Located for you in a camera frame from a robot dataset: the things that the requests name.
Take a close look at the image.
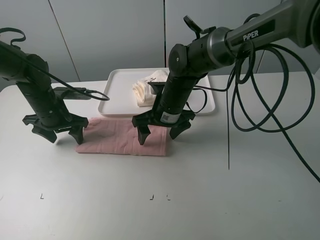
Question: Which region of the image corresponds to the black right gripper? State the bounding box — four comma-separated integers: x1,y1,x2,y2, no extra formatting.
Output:
132,110,195,146

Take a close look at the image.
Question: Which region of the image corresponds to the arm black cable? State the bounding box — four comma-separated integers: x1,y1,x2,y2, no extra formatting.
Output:
183,13,320,183
0,27,111,102

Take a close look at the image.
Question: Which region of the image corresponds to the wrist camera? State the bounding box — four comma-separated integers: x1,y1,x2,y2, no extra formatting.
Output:
147,81,166,96
53,87,91,100

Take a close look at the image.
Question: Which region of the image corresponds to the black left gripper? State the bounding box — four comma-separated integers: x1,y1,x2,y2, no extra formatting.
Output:
22,112,89,145

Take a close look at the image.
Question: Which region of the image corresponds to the cream white towel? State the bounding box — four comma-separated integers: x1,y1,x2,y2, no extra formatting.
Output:
132,70,168,107

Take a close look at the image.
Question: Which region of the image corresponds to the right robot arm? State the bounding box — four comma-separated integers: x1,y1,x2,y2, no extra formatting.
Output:
132,0,320,145

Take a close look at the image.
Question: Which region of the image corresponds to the pink towel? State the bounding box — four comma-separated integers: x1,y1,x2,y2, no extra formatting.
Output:
75,118,167,157

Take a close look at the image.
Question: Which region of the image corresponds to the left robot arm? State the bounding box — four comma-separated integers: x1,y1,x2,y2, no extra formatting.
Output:
0,42,89,144

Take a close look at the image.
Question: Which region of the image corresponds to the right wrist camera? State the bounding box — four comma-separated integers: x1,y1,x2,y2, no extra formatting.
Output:
147,81,166,96

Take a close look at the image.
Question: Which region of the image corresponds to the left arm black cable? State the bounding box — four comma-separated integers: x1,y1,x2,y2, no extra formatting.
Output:
0,27,111,102

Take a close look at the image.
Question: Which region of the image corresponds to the white plastic tray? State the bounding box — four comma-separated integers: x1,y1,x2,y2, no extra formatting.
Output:
97,67,217,118

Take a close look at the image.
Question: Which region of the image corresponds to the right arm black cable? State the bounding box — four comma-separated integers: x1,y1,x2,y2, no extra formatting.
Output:
183,13,320,183

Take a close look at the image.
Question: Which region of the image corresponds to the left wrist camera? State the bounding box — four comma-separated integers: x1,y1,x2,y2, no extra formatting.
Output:
53,87,91,100

